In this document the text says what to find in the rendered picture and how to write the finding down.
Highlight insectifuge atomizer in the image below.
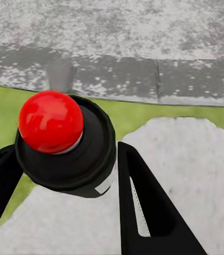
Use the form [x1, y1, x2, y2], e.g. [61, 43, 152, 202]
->
[15, 59, 117, 198]

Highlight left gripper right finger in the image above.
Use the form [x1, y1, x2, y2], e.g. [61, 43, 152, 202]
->
[117, 141, 207, 255]

